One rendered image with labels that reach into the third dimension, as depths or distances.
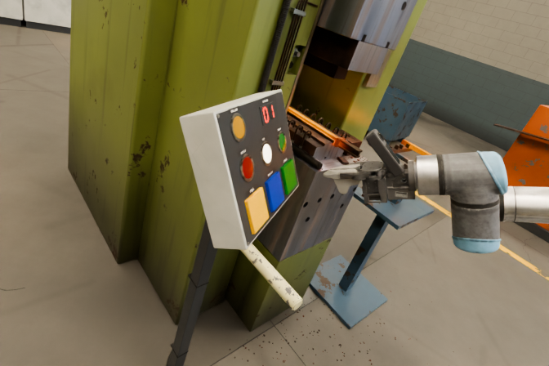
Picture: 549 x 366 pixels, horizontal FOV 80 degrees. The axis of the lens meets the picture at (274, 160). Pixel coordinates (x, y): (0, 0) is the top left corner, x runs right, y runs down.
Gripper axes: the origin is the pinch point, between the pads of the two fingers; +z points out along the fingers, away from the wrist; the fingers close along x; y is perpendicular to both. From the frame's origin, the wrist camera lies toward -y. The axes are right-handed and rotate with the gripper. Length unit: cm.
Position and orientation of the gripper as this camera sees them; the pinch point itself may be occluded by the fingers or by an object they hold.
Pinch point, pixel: (328, 171)
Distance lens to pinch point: 82.9
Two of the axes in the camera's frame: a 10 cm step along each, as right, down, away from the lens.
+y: 1.9, 9.5, 2.6
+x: 3.8, -3.1, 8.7
